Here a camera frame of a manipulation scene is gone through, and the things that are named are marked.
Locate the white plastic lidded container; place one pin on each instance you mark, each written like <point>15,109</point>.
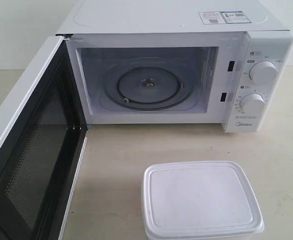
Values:
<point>199,200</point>

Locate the upper white control knob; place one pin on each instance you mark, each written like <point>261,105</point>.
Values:
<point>263,73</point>

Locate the white microwave oven body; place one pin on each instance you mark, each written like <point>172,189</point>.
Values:
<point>100,34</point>

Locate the glass turntable plate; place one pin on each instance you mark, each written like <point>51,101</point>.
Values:
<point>149,83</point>

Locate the white microwave door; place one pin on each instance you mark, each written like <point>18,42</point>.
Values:
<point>42,141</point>

